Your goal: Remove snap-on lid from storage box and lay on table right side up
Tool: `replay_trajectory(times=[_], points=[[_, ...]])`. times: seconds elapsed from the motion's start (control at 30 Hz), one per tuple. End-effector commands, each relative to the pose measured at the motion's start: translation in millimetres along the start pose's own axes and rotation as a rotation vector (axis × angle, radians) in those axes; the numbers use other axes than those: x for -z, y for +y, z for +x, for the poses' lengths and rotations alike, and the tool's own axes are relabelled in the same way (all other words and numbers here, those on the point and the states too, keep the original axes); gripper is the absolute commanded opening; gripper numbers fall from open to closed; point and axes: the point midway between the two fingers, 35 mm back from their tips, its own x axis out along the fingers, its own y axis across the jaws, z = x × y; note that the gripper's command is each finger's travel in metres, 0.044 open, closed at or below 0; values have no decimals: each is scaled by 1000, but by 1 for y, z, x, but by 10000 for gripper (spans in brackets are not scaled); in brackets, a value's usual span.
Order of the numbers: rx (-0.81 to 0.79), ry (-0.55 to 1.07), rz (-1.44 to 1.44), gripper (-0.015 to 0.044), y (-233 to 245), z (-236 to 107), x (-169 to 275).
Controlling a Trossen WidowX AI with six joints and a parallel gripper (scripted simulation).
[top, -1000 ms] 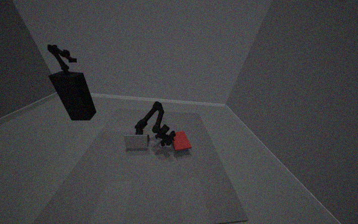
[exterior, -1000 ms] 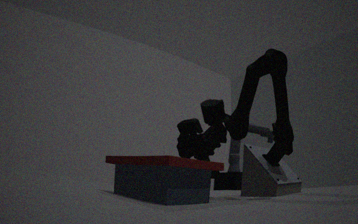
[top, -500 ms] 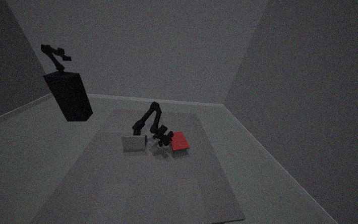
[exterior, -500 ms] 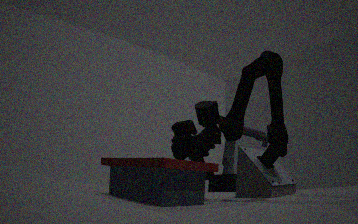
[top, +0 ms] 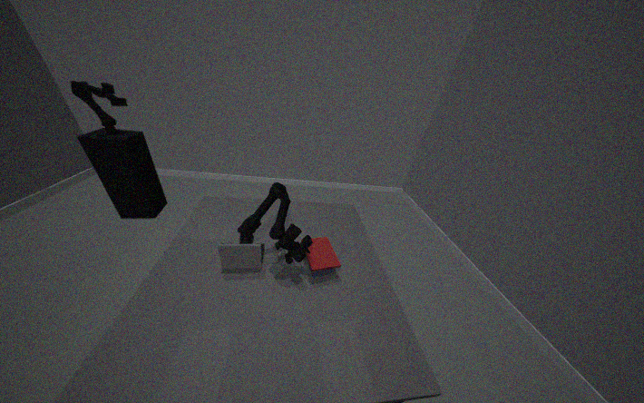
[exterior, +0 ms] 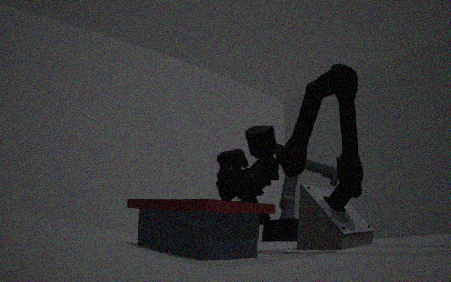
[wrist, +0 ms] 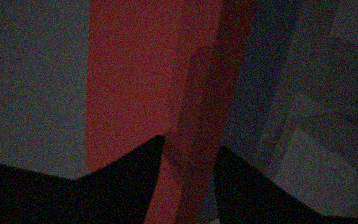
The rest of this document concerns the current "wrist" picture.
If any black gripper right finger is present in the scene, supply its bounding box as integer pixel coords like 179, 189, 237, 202
213, 145, 358, 224

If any red panel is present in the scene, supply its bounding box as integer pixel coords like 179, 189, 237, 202
86, 0, 258, 224

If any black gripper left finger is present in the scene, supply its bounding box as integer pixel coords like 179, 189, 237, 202
0, 135, 165, 224

